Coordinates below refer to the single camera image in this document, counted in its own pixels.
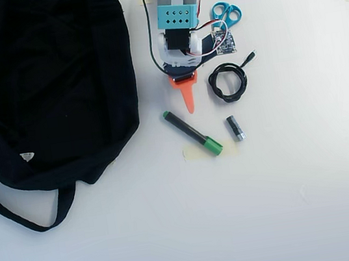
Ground wide beige tape strip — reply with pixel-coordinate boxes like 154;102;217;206
181;138;240;163

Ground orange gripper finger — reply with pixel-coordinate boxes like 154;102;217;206
168;69;205;117

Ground black camera cable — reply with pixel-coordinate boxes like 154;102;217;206
140;0;170;75

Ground black marker green cap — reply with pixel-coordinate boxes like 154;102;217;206
161;103;226;164

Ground small black battery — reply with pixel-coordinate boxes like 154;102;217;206
224;113;247;144

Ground black fabric bag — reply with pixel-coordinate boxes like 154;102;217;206
0;0;158;239

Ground white red servo wires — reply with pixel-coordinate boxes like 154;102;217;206
193;19;232;58

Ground camera circuit board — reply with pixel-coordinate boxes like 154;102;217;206
211;28;239;57

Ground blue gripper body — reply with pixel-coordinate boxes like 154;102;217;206
159;33;223;85

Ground teal handled scissors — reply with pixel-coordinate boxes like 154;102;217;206
209;0;244;33

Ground black braided USB cable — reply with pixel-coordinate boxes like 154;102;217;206
204;49;264;106

